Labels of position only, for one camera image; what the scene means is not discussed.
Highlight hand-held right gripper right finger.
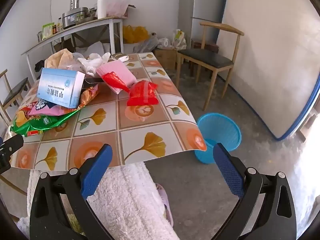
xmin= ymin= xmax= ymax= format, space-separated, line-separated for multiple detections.
xmin=211 ymin=142 xmax=297 ymax=240

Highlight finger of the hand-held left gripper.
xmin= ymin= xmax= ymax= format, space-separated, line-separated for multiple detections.
xmin=0 ymin=135 xmax=24 ymax=174

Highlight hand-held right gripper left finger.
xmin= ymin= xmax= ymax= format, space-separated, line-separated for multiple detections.
xmin=29 ymin=144 xmax=118 ymax=240

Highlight green snack bag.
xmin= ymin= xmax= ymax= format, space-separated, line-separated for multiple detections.
xmin=10 ymin=105 xmax=80 ymax=137

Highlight blue plastic basket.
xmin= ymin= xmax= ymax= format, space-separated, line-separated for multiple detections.
xmin=194 ymin=112 xmax=242 ymax=165

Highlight white and blue carton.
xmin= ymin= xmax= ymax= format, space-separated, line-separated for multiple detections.
xmin=37 ymin=67 xmax=85 ymax=109

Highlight orange and purple snack bag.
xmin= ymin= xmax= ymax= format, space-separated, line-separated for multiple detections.
xmin=27 ymin=84 xmax=99 ymax=117

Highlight red plastic bag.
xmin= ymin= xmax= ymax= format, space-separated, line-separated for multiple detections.
xmin=127 ymin=80 xmax=159 ymax=107

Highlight small red wrapper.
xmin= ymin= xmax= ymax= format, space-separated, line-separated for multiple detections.
xmin=102 ymin=71 xmax=130 ymax=93

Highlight beige paper bag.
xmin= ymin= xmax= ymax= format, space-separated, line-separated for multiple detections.
xmin=44 ymin=48 xmax=74 ymax=69

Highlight pink packet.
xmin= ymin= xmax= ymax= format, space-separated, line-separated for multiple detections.
xmin=96 ymin=61 xmax=138 ymax=95

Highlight white plastic bag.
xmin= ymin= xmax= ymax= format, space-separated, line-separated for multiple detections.
xmin=157 ymin=38 xmax=175 ymax=49
xmin=77 ymin=52 xmax=111 ymax=77

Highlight tile patterned tablecloth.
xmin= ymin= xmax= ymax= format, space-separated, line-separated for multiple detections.
xmin=10 ymin=52 xmax=208 ymax=170

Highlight white towel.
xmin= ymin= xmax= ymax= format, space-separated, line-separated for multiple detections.
xmin=29 ymin=162 xmax=180 ymax=240

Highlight wooden chair with black seat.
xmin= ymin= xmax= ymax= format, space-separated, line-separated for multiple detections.
xmin=0 ymin=69 xmax=32 ymax=128
xmin=176 ymin=22 xmax=244 ymax=112

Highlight pink slipper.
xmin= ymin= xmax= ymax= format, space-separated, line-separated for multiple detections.
xmin=155 ymin=183 xmax=174 ymax=227

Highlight black cloth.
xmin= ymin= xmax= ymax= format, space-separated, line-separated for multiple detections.
xmin=34 ymin=60 xmax=47 ymax=72

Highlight black flat box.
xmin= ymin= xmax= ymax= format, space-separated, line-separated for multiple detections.
xmin=81 ymin=76 xmax=104 ymax=90

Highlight green and yellow packet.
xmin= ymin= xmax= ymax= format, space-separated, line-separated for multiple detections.
xmin=42 ymin=23 xmax=54 ymax=40

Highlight white mattress with blue edge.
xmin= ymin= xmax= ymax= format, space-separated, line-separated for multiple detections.
xmin=216 ymin=0 xmax=320 ymax=140

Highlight dark wooden stool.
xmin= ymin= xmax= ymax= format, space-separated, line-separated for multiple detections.
xmin=191 ymin=39 xmax=219 ymax=54

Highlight clear plastic bag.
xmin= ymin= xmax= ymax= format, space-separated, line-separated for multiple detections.
xmin=134 ymin=35 xmax=159 ymax=53

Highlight white side table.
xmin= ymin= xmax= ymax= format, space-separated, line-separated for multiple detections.
xmin=21 ymin=16 xmax=124 ymax=80

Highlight metal pot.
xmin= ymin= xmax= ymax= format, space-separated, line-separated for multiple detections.
xmin=62 ymin=7 xmax=89 ymax=29

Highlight yellow plastic bag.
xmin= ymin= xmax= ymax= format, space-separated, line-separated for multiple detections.
xmin=122 ymin=25 xmax=149 ymax=44

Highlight printed white bag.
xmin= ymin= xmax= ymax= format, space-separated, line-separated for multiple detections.
xmin=171 ymin=29 xmax=187 ymax=49

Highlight crumpled white plastic bag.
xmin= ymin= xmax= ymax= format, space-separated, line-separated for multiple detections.
xmin=157 ymin=38 xmax=175 ymax=49

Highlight paper towel roll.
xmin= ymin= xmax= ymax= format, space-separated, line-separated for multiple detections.
xmin=97 ymin=0 xmax=108 ymax=19

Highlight pink plastic bag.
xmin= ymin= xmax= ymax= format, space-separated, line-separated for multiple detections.
xmin=106 ymin=0 xmax=129 ymax=17

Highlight open cardboard box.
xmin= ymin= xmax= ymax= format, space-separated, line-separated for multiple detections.
xmin=126 ymin=4 xmax=137 ymax=18

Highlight grey refrigerator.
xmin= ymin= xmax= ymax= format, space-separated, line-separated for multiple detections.
xmin=191 ymin=0 xmax=230 ymax=45

